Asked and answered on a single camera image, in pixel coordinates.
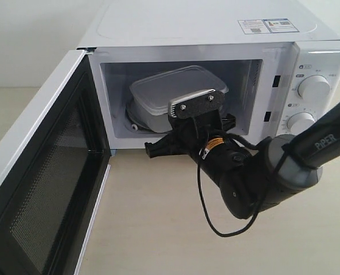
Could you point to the white microwave oven body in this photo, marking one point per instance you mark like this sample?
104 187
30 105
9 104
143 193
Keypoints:
142 52

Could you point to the lower white control knob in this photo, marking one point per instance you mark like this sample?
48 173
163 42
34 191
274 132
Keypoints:
299 122

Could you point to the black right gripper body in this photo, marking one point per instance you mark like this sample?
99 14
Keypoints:
204 140

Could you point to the upper white control knob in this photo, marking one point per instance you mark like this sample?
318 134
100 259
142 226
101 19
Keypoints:
314 87

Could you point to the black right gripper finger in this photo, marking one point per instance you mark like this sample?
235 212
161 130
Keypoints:
167 146
228 122

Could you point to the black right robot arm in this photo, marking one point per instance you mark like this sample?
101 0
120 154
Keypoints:
251 177

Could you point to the white microwave door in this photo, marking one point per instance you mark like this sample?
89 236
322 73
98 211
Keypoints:
54 161

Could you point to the glass turntable plate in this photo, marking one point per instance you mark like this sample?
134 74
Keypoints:
230 106

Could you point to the white plastic lidded container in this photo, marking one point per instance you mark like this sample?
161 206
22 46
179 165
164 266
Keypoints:
164 94

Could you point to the white control knob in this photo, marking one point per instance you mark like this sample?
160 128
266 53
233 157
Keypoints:
299 122
314 87

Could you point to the white blue warning sticker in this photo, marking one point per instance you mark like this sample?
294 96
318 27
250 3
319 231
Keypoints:
253 26

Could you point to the blue energy label sticker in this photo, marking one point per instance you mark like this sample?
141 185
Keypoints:
280 25

